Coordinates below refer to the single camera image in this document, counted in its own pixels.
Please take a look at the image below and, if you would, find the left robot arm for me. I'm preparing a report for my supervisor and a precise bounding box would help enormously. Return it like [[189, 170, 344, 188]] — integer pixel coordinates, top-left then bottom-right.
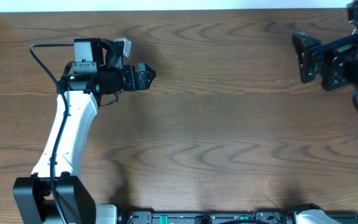
[[12, 38, 156, 223]]

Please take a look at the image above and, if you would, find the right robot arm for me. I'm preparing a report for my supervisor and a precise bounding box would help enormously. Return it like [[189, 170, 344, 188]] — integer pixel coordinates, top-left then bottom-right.
[[291, 1, 358, 112]]

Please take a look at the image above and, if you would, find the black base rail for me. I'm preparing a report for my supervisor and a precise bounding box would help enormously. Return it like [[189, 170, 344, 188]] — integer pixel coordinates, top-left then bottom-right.
[[116, 209, 296, 224]]

